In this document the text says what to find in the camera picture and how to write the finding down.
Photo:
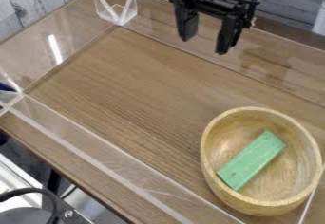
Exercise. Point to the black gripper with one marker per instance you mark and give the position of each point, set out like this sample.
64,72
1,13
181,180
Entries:
236,13

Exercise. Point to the green rectangular block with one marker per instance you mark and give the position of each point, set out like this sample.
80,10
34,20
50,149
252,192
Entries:
244,165

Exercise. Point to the brown wooden bowl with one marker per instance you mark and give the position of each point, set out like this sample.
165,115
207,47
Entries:
284,182

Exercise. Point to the clear acrylic corner bracket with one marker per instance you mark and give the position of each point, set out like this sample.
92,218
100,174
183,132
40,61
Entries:
117,14

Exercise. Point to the clear acrylic barrier wall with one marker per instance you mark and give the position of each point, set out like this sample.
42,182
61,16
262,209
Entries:
111,102

